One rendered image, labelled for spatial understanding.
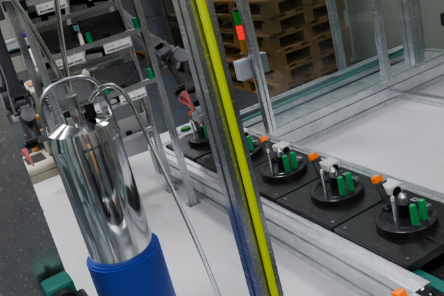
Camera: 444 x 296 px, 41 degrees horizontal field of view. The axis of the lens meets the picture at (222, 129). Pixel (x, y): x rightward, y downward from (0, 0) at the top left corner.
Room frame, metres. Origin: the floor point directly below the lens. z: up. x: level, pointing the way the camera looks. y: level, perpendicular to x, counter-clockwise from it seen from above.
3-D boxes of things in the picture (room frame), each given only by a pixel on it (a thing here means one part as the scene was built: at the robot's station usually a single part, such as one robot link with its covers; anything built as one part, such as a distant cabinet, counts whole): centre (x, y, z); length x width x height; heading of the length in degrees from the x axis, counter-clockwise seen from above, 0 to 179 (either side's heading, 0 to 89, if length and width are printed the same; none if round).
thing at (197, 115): (2.10, 0.06, 1.08); 0.08 x 0.04 x 0.07; 25
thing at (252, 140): (1.87, -0.05, 1.01); 0.24 x 0.24 x 0.13; 25
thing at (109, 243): (1.13, 0.26, 1.32); 0.14 x 0.14 x 0.38
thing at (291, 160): (1.65, -0.15, 1.01); 0.24 x 0.24 x 0.13; 25
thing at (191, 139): (2.11, 0.06, 0.98); 0.14 x 0.14 x 0.02
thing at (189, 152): (2.11, 0.06, 0.96); 0.24 x 0.24 x 0.02; 25
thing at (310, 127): (2.21, -0.22, 0.91); 0.84 x 0.28 x 0.10; 115
